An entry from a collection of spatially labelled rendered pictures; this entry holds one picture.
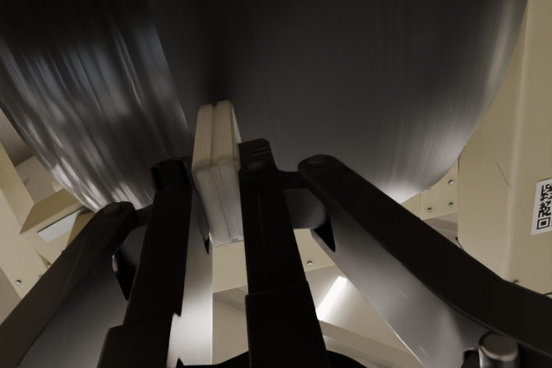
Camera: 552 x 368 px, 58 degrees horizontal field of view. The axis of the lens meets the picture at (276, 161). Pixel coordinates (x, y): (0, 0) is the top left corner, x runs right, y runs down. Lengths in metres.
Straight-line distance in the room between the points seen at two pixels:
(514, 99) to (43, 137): 0.42
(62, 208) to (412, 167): 0.80
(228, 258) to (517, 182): 0.50
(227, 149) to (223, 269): 0.74
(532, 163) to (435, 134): 0.30
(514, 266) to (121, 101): 0.53
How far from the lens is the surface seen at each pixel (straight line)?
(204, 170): 0.16
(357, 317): 7.17
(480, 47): 0.26
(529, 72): 0.52
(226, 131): 0.18
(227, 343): 7.25
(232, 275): 0.91
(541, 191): 0.61
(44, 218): 1.04
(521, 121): 0.55
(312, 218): 0.15
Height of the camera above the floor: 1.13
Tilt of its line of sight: 32 degrees up
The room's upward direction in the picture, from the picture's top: 168 degrees clockwise
